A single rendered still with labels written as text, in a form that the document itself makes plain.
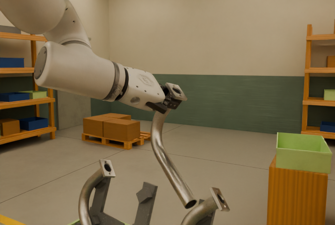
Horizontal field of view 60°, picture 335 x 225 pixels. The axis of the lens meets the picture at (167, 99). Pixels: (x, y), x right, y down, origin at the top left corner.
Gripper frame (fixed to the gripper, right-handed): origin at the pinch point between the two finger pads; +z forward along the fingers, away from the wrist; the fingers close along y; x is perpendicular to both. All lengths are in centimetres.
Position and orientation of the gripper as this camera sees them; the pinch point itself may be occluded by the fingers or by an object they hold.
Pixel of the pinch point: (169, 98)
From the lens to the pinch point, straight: 72.4
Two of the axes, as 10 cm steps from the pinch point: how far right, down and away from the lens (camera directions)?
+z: 7.4, 2.0, 6.4
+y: -3.9, -6.5, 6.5
